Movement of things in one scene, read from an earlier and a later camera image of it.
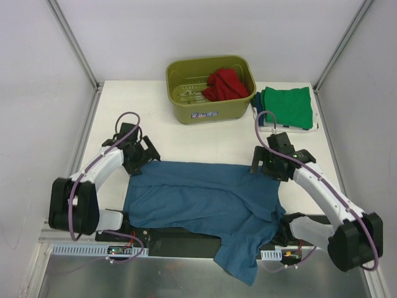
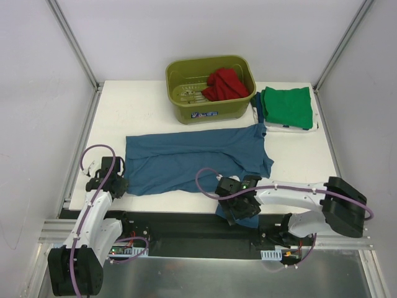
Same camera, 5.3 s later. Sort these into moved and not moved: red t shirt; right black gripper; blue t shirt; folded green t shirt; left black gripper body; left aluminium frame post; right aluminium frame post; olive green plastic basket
Moved: left black gripper body; right black gripper; blue t shirt
Not moved: left aluminium frame post; right aluminium frame post; folded green t shirt; olive green plastic basket; red t shirt
